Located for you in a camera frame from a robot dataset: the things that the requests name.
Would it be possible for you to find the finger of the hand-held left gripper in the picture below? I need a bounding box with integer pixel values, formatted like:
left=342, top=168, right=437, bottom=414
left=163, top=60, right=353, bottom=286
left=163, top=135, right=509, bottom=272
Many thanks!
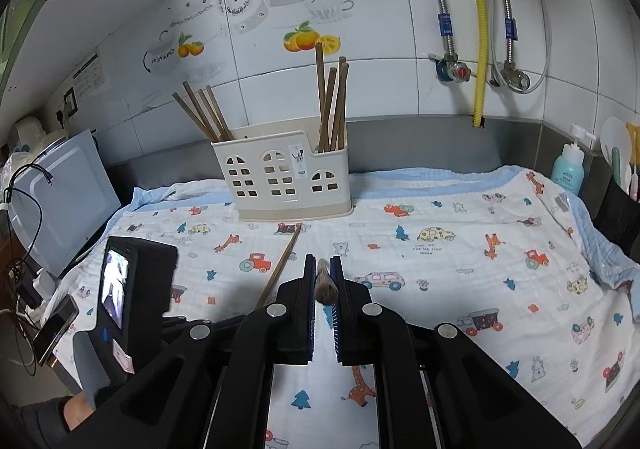
left=161, top=313, right=221, bottom=330

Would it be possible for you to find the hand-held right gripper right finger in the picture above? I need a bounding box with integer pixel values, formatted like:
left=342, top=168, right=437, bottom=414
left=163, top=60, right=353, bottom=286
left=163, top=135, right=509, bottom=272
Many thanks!
left=329, top=255, right=582, bottom=449

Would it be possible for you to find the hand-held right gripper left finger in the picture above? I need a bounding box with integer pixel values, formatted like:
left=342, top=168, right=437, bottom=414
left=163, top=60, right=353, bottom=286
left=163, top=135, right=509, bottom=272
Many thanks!
left=60, top=254, right=317, bottom=449

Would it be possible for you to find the beige plastic chopstick holder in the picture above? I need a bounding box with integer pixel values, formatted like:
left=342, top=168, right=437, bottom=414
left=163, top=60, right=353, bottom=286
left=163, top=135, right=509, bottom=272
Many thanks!
left=210, top=118, right=353, bottom=222

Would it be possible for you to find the person's left forearm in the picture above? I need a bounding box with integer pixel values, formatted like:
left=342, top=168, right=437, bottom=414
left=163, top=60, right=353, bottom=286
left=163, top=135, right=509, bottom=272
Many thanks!
left=10, top=391, right=98, bottom=449

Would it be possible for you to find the smartphone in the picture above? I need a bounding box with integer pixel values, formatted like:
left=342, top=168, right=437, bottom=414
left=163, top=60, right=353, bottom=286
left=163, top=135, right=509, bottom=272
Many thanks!
left=32, top=296, right=81, bottom=367

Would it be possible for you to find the white microwave oven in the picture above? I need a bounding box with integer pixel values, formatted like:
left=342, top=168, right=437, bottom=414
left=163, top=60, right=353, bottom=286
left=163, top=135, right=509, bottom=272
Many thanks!
left=10, top=129, right=122, bottom=277

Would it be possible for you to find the printed blanket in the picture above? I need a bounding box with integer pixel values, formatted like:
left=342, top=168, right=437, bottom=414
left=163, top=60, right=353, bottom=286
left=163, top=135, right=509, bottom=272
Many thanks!
left=52, top=164, right=640, bottom=449

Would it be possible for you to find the teal pump bottle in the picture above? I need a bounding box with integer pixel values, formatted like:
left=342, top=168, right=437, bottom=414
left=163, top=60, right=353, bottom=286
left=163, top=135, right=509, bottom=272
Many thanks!
left=550, top=123, right=597, bottom=197

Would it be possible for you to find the black utensil container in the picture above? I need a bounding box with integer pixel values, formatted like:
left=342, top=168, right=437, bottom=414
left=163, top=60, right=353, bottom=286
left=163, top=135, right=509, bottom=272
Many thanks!
left=595, top=174, right=640, bottom=255

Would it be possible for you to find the metal angle valve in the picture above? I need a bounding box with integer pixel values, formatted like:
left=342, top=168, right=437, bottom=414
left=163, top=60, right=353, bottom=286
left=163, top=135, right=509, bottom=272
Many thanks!
left=492, top=66, right=531, bottom=92

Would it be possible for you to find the white round spatula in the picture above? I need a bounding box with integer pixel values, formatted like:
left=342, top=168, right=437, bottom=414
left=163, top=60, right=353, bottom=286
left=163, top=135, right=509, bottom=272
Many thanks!
left=600, top=116, right=630, bottom=164

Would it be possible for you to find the black cable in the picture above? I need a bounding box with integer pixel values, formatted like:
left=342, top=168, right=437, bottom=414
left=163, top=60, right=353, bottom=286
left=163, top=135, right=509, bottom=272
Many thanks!
left=2, top=163, right=56, bottom=240

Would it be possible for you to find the white wall label sticker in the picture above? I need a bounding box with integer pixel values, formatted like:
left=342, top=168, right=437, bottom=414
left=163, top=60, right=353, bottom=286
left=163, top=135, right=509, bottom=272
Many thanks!
left=72, top=51, right=107, bottom=97

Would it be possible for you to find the red handled valve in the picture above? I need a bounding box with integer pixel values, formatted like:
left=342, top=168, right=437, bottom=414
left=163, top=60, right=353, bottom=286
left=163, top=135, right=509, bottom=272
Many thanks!
left=435, top=54, right=473, bottom=82

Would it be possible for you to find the yellow corrugated hose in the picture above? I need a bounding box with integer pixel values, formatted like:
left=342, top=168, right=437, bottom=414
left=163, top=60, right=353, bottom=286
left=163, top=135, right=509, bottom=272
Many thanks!
left=470, top=0, right=490, bottom=130

